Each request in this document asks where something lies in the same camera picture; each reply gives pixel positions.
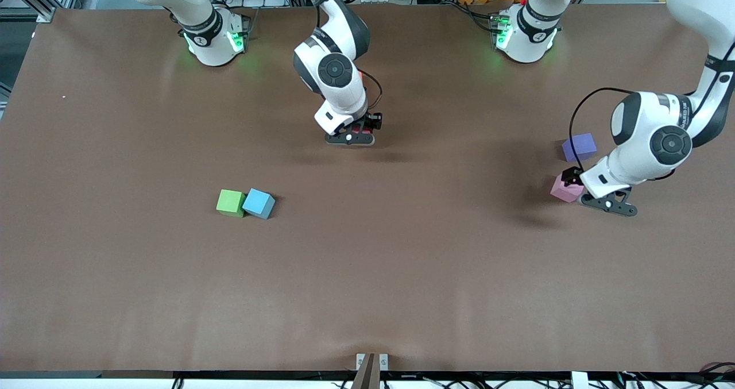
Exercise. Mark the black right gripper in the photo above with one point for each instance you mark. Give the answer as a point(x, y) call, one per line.
point(374, 120)

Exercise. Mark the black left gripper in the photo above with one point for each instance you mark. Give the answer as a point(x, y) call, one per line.
point(571, 176)

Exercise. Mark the red foam cube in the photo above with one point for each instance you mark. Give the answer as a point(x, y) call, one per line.
point(360, 129)

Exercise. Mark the pink foam cube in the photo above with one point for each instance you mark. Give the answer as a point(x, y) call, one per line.
point(563, 192)

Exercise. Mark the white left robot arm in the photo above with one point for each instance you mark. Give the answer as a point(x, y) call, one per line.
point(643, 113)

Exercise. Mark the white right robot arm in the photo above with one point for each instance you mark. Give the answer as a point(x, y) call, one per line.
point(339, 99)

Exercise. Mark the purple foam cube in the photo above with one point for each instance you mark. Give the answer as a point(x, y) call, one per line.
point(583, 147)

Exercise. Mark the blue foam cube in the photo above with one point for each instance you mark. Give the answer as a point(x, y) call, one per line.
point(258, 203)

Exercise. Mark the green foam cube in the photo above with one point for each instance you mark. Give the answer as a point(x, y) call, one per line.
point(230, 203)

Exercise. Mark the small white box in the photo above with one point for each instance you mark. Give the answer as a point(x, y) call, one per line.
point(580, 380)

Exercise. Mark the metal bracket with brown post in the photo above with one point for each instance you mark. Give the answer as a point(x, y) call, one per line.
point(372, 372)

